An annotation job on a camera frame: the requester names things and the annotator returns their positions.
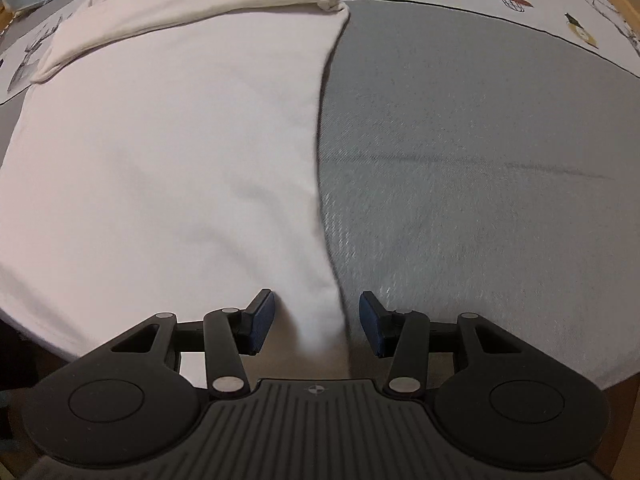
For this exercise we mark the white shirt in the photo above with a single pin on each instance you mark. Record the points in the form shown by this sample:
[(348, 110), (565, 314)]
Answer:
[(175, 160)]

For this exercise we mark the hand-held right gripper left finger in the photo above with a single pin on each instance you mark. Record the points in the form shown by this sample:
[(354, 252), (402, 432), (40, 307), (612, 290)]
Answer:
[(262, 319)]

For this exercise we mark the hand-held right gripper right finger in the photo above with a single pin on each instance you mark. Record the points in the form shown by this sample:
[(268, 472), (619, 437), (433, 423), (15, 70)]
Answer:
[(372, 322)]

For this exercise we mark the grey printed bed sheet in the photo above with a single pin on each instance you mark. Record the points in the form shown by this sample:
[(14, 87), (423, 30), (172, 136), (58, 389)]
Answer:
[(475, 160)]

